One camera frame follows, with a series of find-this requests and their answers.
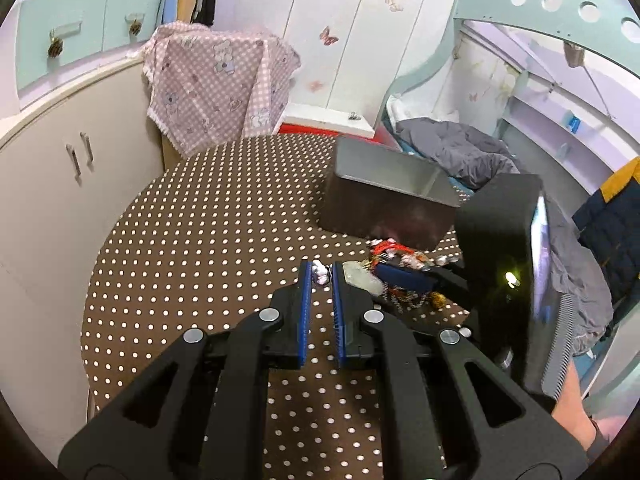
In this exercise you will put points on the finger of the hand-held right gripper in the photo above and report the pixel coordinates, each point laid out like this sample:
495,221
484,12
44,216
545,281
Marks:
450,317
405,276

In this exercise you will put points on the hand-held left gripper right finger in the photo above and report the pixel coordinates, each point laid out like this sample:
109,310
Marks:
339,320

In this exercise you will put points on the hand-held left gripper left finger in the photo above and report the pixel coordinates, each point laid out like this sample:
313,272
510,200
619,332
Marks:
305,320

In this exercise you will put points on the pile of mixed jewelry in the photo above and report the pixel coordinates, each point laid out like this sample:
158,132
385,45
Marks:
395,250

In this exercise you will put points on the white charm with metal clasp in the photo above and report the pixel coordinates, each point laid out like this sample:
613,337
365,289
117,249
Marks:
319,272

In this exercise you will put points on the grey metal bin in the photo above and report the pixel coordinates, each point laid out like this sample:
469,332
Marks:
380,210

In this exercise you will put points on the person's right forearm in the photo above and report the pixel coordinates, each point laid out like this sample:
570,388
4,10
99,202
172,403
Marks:
575,420

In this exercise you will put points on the grey quilt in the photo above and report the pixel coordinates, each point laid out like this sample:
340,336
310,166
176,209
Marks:
450,145

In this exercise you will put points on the navy and yellow jacket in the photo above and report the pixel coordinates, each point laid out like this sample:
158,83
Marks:
615,230

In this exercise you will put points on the small blue tag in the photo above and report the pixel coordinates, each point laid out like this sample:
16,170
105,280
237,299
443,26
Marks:
573,123

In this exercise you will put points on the red mat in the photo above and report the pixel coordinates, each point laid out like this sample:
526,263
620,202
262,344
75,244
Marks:
385,137

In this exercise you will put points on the white step platform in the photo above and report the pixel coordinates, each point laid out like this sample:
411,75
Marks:
325,117

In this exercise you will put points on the faint pink butterfly sticker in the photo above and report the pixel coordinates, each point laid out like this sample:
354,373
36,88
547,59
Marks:
315,85

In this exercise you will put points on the dark pink butterfly sticker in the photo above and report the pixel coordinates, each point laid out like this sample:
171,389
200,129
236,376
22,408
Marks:
327,36

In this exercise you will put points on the pink checked bear-print cloth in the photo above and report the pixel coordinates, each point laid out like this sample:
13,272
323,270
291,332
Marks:
215,80

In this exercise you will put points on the pale butterfly sticker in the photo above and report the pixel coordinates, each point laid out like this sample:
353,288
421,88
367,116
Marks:
395,2

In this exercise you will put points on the beige cabinet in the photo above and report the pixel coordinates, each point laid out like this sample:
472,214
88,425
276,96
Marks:
45,220

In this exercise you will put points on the mint drawer with pinecone knob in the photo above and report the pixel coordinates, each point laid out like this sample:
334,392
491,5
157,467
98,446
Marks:
65,20
130,7

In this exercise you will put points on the lilac wall shelf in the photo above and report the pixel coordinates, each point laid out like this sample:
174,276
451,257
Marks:
560,125

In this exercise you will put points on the mint bed frame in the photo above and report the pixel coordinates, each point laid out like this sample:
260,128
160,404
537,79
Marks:
480,15

